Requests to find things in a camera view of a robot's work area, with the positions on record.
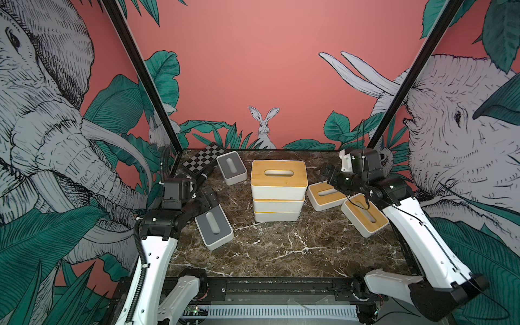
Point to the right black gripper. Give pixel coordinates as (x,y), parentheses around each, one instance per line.
(330,168)

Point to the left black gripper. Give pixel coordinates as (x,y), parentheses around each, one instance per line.
(206,204)

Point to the grey lid tissue box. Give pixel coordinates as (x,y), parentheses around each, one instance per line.
(214,228)
(232,168)

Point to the large bamboo lid tissue box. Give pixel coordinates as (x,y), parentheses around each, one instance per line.
(277,206)

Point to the yellow lid tissue box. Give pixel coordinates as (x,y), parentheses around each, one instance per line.
(276,216)

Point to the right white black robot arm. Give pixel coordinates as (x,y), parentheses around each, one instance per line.
(446,282)

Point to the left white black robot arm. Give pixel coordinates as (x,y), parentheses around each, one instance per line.
(156,237)

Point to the right edge bamboo tissue box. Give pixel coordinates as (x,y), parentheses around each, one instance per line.
(365,216)

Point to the small bamboo lid tissue box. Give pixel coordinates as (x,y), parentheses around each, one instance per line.
(323,196)

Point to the black white chessboard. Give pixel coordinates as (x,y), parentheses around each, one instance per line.
(207,157)

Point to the green circuit board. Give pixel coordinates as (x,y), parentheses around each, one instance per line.
(196,311)

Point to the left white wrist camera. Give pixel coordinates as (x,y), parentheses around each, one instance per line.
(178,191)

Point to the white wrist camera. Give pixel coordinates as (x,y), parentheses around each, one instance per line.
(178,191)
(359,160)

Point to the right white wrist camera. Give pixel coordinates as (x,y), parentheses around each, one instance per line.
(359,160)

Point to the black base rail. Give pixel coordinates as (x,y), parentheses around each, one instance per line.
(342,289)

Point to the white slotted cable duct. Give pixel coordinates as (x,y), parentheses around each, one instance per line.
(330,312)

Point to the right black frame post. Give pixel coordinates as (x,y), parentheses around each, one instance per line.
(446,16)

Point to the black frame post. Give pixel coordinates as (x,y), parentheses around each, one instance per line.
(119,23)
(446,16)

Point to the left black frame post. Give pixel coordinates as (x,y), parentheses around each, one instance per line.
(119,23)

